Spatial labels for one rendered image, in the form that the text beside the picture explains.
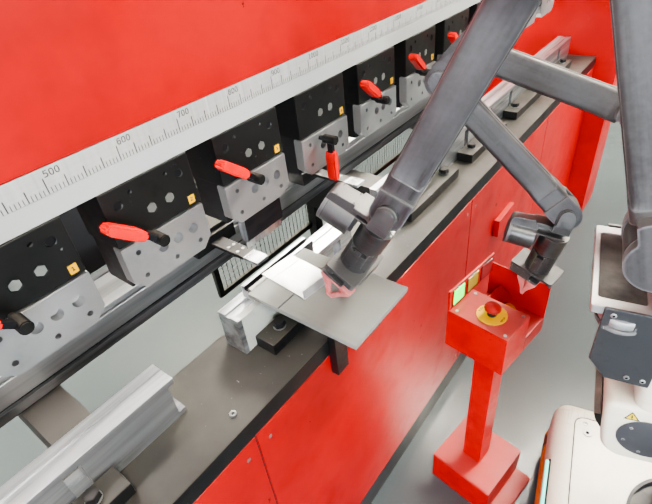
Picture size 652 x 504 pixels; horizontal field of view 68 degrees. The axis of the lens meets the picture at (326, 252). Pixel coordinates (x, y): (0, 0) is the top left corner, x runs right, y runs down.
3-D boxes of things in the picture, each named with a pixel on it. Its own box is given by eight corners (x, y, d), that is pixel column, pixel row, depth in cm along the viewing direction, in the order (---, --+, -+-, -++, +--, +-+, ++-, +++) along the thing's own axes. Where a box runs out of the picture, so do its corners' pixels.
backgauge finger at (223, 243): (245, 281, 102) (240, 263, 99) (169, 246, 116) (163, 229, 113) (282, 252, 109) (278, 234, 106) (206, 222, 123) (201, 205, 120)
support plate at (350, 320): (356, 350, 83) (355, 346, 82) (248, 297, 97) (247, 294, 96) (408, 290, 94) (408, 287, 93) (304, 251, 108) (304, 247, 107)
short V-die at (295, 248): (253, 301, 99) (251, 290, 97) (243, 296, 101) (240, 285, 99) (313, 250, 111) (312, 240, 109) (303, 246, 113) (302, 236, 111)
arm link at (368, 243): (390, 242, 75) (403, 221, 78) (353, 218, 75) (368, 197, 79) (373, 265, 80) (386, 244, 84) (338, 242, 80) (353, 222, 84)
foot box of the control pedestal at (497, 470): (498, 525, 150) (503, 506, 143) (432, 473, 165) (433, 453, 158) (530, 479, 160) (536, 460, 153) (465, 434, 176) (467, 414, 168)
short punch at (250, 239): (251, 250, 94) (241, 209, 89) (244, 247, 95) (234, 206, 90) (284, 225, 100) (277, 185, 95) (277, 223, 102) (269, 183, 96)
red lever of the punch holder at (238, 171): (226, 160, 72) (267, 176, 81) (208, 154, 75) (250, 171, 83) (223, 171, 72) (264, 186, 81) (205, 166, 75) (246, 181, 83)
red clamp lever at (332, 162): (337, 183, 98) (333, 138, 92) (321, 178, 100) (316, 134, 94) (342, 179, 99) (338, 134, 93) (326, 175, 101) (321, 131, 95)
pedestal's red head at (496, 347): (501, 375, 115) (510, 322, 105) (444, 343, 125) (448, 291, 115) (541, 329, 126) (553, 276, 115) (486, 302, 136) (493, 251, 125)
